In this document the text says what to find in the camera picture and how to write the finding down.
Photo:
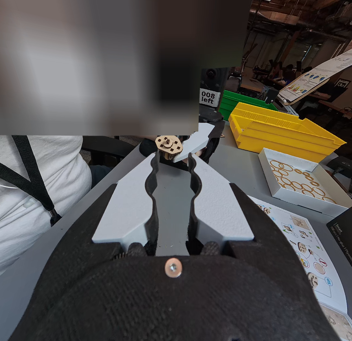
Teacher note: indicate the illustrated poster board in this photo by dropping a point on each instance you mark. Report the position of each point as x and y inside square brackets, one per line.
[310, 80]

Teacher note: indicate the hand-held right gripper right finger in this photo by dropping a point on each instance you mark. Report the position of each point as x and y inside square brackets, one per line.
[222, 209]

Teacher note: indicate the black cardboard box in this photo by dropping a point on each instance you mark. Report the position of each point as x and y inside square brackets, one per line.
[341, 236]

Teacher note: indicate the grey desk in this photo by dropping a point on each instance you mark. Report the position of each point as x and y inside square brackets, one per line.
[236, 170]

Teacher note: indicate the green plastic bin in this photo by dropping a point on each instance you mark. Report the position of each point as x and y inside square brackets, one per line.
[233, 104]

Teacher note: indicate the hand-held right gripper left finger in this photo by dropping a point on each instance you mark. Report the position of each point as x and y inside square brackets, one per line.
[123, 209]

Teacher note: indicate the white cardboard box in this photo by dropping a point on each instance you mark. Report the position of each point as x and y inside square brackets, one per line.
[302, 203]

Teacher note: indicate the yellow plastic bin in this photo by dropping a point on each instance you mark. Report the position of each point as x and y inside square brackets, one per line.
[275, 132]

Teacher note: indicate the illustrated instruction booklet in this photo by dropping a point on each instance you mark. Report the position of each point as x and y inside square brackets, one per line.
[302, 236]

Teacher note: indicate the black plastic device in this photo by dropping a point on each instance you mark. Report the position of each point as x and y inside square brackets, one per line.
[341, 166]

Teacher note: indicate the small wooden model assembly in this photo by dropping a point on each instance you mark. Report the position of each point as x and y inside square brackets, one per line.
[167, 147]

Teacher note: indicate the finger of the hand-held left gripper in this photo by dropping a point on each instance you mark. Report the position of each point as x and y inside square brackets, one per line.
[199, 137]

